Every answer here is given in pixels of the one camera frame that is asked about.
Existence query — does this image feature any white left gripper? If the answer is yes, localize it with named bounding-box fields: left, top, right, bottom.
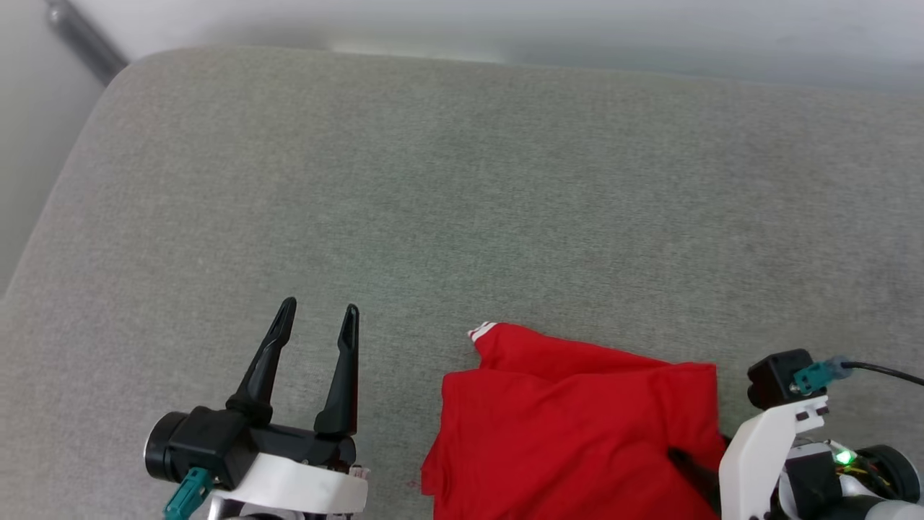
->
left=144, top=297, right=370, bottom=515

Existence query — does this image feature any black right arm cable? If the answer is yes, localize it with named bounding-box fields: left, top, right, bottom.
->
left=793, top=356, right=924, bottom=394

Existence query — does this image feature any dark skirting strip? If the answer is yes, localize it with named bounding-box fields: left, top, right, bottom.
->
left=45, top=0, right=131, bottom=86

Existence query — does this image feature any red basketball jersey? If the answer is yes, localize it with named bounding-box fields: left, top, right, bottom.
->
left=421, top=321, right=728, bottom=520

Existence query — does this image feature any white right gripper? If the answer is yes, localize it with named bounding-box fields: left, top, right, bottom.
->
left=668, top=396, right=924, bottom=520

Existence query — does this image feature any grey fabric sofa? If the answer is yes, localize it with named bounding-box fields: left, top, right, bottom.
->
left=0, top=47, right=924, bottom=520

